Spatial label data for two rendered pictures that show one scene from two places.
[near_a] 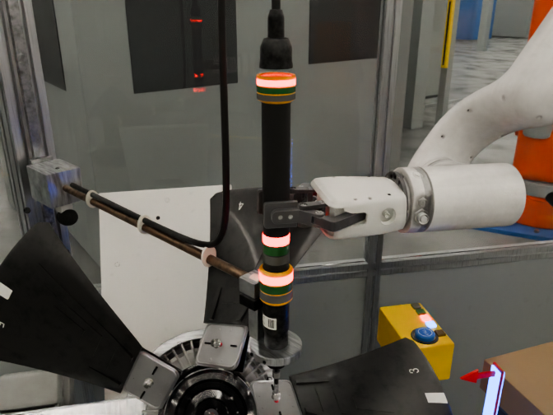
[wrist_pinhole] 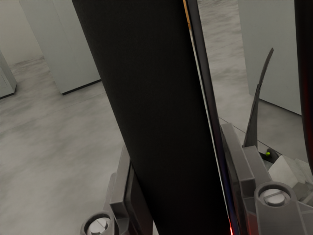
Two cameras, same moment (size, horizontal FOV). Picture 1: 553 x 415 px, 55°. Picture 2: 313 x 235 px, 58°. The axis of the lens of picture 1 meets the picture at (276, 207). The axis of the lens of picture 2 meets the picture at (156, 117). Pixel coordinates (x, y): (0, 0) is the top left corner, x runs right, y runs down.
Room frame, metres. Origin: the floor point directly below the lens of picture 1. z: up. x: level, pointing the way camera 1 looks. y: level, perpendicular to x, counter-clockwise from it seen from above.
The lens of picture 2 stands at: (0.63, -0.09, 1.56)
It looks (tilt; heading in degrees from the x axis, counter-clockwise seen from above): 26 degrees down; 111
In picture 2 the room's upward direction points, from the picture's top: 17 degrees counter-clockwise
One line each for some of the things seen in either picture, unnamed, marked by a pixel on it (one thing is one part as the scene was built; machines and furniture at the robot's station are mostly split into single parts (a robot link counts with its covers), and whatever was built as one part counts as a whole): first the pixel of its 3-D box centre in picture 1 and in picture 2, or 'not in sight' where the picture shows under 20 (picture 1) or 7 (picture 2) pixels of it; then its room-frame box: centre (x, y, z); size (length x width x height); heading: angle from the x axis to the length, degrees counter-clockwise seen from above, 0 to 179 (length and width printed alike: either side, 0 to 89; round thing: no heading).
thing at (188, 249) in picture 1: (142, 226); not in sight; (0.81, 0.22, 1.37); 0.54 x 0.01 x 0.01; 46
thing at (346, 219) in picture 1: (341, 215); not in sight; (0.58, -0.08, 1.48); 0.08 x 0.06 x 0.01; 161
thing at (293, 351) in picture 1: (270, 316); not in sight; (0.61, 0.01, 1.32); 0.09 x 0.07 x 0.10; 46
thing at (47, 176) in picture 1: (53, 182); not in sight; (1.03, 0.45, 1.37); 0.10 x 0.07 x 0.08; 46
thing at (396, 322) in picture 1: (412, 343); not in sight; (0.96, -0.29, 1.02); 0.16 x 0.10 x 0.11; 11
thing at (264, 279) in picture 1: (276, 273); not in sight; (0.60, 0.00, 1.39); 0.04 x 0.04 x 0.01
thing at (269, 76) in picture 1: (276, 88); not in sight; (0.60, 0.00, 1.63); 0.04 x 0.04 x 0.03
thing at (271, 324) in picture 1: (276, 210); not in sight; (0.60, 0.00, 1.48); 0.04 x 0.04 x 0.46
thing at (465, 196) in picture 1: (462, 195); not in sight; (0.66, -0.25, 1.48); 0.13 x 0.09 x 0.08; 102
